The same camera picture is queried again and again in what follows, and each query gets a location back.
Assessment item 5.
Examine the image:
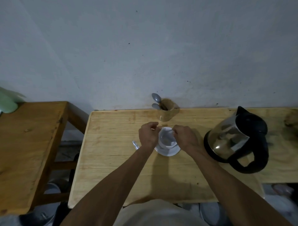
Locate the person's left hand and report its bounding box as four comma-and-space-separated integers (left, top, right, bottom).
138, 122, 161, 151

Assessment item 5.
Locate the person's right hand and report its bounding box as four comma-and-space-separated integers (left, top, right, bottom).
172, 125, 199, 154

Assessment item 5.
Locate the person's left forearm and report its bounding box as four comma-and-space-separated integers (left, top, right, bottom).
60, 144, 156, 226

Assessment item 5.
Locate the person's right forearm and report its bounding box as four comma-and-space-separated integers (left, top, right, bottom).
186, 145, 294, 226

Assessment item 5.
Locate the white cup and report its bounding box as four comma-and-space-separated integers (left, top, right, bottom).
158, 127, 177, 150

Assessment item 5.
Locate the wooden utensil holder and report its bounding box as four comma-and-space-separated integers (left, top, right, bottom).
157, 98, 180, 122

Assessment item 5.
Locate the white saucer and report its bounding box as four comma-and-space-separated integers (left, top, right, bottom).
154, 140, 181, 157

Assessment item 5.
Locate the large grey spoon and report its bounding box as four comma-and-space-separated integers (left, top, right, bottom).
151, 93, 162, 110

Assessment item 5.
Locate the person's beige shirt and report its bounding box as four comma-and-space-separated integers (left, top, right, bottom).
113, 199, 210, 226

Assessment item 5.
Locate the brown wooden side table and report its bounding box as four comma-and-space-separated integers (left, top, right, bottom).
0, 101, 90, 216

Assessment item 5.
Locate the pale green object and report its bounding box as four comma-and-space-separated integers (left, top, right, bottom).
0, 87, 27, 114

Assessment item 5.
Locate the glass kettle with black handle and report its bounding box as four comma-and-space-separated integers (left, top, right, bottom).
204, 106, 269, 174

